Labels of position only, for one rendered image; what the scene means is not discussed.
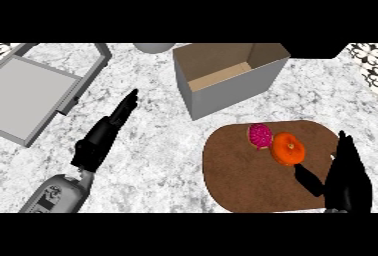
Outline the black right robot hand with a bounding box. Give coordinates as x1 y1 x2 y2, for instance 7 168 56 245
292 130 374 214

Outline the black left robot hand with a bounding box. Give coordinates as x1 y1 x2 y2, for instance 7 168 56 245
69 88 140 173

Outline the brown wooden cutting board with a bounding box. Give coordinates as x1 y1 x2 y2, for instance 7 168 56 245
201 119 345 214

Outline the grey cardboard box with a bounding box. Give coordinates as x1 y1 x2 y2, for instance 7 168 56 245
171 43 292 121

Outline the grey open sink basin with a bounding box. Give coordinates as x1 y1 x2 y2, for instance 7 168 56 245
0 43 114 148

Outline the pink dragon fruit half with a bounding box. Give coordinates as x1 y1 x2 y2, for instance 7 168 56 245
245 123 275 151

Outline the grey round bowl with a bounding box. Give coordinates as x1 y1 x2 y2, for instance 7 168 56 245
131 43 176 55

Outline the black appliance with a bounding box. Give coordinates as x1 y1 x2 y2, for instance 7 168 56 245
280 43 351 60

